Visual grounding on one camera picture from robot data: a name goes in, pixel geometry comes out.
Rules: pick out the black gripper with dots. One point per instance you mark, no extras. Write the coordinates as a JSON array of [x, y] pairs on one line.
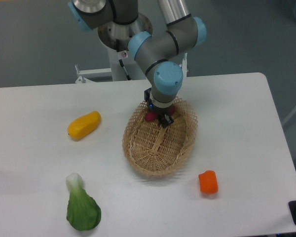
[[164, 119]]

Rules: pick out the purple sweet potato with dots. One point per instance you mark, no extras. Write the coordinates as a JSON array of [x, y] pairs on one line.
[[151, 115]]

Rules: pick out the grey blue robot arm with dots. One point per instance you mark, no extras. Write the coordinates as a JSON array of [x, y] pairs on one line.
[[152, 54]]

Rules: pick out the woven wicker basket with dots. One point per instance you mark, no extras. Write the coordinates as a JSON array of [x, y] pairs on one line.
[[155, 151]]

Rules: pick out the yellow mango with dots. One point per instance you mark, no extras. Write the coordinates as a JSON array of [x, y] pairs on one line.
[[84, 125]]

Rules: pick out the green bok choy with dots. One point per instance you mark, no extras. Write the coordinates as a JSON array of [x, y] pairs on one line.
[[83, 213]]

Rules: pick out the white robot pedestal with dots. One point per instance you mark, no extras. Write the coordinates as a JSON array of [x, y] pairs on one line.
[[115, 38]]

